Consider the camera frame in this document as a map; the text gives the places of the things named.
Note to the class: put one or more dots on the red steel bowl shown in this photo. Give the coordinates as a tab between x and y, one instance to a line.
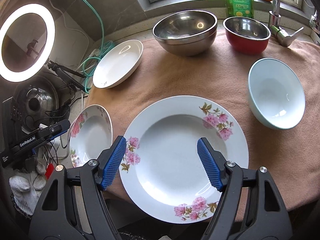
246	35

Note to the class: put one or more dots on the white work glove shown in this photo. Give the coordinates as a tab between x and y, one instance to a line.
27	185

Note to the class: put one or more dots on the black tripod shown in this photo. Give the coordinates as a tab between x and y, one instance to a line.
65	74

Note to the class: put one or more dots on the pink towel mat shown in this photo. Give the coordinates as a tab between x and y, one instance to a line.
220	74

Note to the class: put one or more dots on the light blue ceramic bowl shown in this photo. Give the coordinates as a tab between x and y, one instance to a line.
275	94

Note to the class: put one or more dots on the black camera box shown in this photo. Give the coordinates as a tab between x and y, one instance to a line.
11	119

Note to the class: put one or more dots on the large steel bowl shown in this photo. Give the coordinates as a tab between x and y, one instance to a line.
186	33

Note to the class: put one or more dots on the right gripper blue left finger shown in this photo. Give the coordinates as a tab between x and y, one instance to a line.
109	162

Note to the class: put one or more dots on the floral plate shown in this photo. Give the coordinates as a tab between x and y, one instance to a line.
161	170
90	134

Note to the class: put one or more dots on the white plate grey branch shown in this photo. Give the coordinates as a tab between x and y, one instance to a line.
118	64

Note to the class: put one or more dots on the white ring light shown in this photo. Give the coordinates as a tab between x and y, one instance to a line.
45	14

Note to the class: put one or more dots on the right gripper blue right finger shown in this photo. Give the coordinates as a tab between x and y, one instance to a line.
214	164

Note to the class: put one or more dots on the steel pot lid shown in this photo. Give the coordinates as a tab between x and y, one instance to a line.
36	97

